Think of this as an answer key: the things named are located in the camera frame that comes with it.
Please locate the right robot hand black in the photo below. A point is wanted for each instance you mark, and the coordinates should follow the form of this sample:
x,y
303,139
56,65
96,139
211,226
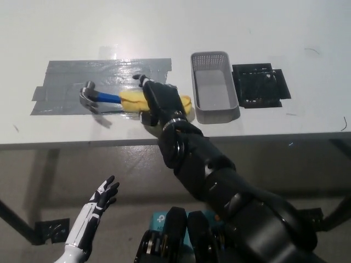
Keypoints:
x,y
161,101

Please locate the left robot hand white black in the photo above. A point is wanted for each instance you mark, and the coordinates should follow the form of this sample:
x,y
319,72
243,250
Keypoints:
x,y
87,219

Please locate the grey perforated plastic container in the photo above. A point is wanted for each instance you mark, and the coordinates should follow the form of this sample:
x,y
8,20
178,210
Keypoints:
x,y
214,91

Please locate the black tape patch on desk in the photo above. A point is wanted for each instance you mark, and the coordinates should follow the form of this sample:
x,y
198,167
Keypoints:
x,y
257,87

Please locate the black table leg bar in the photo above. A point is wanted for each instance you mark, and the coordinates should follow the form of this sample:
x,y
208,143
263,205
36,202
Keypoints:
x,y
337,215
16,219

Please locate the grey duct tape patch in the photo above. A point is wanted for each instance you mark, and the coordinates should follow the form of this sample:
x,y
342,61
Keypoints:
x,y
60,74

